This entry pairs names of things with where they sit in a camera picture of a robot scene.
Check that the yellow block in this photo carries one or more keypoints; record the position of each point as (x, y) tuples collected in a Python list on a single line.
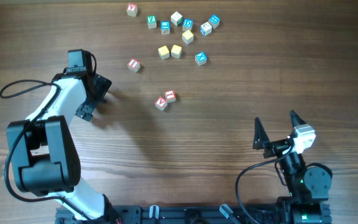
[(187, 37), (176, 51), (163, 52)]

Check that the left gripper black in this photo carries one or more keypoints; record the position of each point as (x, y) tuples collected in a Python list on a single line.
[(102, 84)]

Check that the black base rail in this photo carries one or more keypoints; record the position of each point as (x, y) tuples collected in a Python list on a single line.
[(197, 214)]

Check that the blue D letter block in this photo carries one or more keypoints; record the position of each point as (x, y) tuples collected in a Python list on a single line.
[(187, 24)]

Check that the blue X letter block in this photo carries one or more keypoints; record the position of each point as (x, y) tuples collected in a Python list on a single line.
[(201, 58)]

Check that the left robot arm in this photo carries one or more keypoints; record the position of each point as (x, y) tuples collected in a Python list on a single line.
[(42, 163)]

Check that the green Z letter block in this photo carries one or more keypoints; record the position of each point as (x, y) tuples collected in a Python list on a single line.
[(151, 22)]

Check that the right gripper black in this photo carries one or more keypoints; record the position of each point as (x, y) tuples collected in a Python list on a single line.
[(261, 140)]

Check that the red i block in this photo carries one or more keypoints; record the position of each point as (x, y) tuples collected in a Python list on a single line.
[(170, 96), (134, 65)]

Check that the red A letter block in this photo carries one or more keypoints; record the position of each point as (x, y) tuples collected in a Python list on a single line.
[(161, 103)]

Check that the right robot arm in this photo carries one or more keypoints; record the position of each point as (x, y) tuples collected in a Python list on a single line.
[(307, 184)]

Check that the white green picture block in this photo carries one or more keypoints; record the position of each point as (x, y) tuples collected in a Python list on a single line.
[(176, 18)]

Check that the red Y letter block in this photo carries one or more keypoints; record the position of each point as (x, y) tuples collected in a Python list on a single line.
[(132, 9)]

